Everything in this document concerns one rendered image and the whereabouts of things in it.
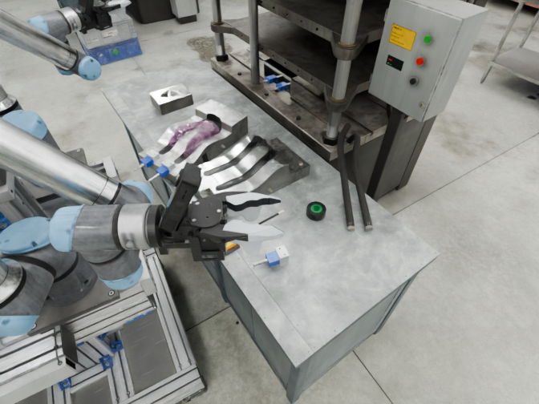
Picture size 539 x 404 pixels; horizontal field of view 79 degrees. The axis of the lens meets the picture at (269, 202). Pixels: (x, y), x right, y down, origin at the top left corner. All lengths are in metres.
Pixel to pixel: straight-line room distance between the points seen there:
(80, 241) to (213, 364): 1.47
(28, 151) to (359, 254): 1.06
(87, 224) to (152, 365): 1.30
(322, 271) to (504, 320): 1.42
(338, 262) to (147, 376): 1.04
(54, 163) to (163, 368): 1.28
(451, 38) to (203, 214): 1.10
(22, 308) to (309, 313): 0.78
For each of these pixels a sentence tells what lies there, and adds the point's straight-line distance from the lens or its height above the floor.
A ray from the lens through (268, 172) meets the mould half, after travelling 1.39.
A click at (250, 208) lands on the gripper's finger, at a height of 1.43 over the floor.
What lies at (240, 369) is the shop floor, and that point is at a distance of 1.94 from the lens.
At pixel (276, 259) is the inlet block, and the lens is 1.21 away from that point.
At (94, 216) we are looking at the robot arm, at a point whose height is 1.47.
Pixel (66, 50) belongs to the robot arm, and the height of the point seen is 1.41.
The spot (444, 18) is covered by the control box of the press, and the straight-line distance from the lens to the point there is 1.40.
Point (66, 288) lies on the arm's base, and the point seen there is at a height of 1.09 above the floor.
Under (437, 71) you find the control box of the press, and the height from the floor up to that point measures 1.29.
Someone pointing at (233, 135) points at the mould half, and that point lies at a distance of 1.71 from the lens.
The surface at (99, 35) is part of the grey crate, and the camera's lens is 4.68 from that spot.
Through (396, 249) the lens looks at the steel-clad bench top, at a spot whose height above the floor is 0.80.
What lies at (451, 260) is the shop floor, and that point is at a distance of 2.50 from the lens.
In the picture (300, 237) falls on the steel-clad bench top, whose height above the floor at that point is 0.80.
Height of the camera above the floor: 1.87
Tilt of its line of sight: 48 degrees down
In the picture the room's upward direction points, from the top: straight up
